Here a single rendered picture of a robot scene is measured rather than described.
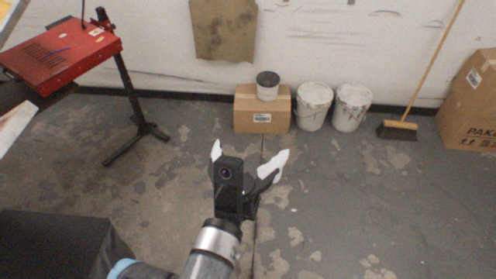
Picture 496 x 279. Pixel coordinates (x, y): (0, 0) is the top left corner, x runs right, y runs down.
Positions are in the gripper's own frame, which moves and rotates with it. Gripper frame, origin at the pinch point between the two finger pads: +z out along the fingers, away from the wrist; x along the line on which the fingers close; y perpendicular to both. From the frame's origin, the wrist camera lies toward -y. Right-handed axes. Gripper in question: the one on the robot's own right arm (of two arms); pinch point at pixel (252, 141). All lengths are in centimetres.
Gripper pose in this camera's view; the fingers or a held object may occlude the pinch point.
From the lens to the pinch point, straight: 63.2
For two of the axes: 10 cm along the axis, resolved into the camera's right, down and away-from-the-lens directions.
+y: 1.3, 6.6, 7.4
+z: 2.9, -7.4, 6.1
